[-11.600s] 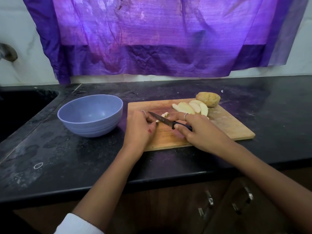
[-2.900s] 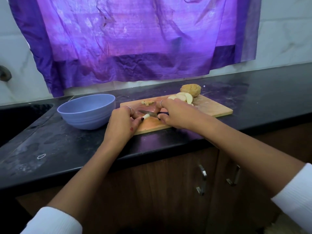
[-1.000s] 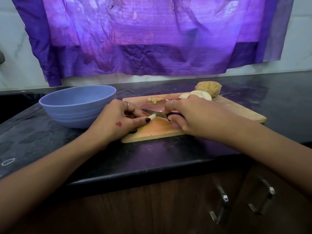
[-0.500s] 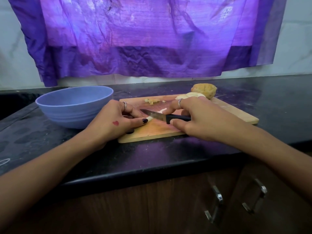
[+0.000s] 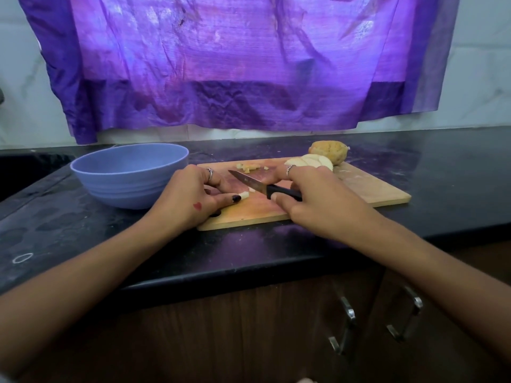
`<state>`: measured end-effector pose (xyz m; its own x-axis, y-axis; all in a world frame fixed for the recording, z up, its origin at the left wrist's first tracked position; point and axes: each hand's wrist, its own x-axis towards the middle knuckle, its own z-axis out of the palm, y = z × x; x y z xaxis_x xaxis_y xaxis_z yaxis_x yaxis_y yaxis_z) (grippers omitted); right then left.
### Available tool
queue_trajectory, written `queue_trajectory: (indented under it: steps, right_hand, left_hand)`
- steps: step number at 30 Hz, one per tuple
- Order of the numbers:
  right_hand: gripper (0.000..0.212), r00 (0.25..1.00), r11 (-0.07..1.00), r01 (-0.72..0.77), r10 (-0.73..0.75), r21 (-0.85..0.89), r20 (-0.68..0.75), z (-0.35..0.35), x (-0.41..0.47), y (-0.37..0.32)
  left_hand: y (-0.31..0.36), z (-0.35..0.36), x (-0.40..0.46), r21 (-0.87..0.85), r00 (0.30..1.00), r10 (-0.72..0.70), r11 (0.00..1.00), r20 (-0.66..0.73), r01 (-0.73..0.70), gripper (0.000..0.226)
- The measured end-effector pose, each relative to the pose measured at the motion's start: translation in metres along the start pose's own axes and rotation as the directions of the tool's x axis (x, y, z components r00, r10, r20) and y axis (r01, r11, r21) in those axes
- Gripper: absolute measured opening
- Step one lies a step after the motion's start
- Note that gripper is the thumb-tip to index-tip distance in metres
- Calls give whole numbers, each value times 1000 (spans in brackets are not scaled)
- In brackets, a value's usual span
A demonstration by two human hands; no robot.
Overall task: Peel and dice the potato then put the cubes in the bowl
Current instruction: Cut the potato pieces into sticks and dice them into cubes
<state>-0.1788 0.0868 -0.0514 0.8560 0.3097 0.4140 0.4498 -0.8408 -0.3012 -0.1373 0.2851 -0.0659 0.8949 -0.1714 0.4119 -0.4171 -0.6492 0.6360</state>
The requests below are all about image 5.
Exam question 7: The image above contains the rounded potato end piece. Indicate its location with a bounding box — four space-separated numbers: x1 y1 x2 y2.
308 139 351 166

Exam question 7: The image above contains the blue bowl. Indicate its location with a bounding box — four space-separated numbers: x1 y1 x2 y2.
69 143 192 211

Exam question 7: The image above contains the purple cloth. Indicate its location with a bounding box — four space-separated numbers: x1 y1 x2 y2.
17 0 463 146

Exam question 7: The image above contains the person's right forearm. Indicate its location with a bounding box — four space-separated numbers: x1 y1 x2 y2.
347 218 511 364

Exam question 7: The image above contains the metal cabinet handle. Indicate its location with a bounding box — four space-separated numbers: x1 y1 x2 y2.
385 284 425 342
326 294 359 356

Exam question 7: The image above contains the wooden cutting board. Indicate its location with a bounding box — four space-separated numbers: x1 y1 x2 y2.
197 157 413 232

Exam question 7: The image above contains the black handled knife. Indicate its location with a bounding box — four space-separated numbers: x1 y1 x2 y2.
227 168 303 203

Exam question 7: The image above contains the person's left forearm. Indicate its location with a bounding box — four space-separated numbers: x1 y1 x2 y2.
0 213 196 376

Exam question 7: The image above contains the person's right hand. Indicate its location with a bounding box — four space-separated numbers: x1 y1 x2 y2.
269 164 378 241

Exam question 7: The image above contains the person's left hand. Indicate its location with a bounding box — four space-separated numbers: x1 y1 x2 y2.
147 163 251 235

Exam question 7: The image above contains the dark sink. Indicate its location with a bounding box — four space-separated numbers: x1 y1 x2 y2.
0 149 78 203

